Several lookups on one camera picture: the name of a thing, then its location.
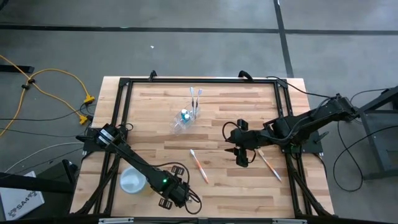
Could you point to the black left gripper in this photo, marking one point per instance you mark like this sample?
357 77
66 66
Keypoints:
175 193

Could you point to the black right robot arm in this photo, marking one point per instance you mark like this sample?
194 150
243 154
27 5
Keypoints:
311 119

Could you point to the orange white toothbrush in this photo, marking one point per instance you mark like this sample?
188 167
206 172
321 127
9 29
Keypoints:
269 166
199 166

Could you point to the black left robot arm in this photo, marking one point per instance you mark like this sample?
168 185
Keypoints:
133 158

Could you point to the clear acrylic organizer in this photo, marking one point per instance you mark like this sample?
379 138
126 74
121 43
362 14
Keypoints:
178 126

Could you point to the white printed box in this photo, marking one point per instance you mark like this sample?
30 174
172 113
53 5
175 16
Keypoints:
18 203

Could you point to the yellow wipes canister white lid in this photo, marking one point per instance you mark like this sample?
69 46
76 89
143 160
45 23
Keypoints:
130 183

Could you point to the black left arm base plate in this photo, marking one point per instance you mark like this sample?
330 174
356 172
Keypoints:
90 147

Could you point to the black metal stand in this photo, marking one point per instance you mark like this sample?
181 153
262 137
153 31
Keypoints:
380 157

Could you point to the black desk frame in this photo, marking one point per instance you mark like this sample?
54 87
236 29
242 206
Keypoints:
59 174

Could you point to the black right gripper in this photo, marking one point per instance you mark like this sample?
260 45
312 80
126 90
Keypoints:
244 140

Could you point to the silver aluminium bracket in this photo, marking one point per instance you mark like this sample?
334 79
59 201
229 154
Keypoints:
289 221
115 220

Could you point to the black stand foot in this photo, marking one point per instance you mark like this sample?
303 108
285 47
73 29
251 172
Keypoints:
15 69

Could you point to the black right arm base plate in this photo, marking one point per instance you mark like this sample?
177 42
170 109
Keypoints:
311 149

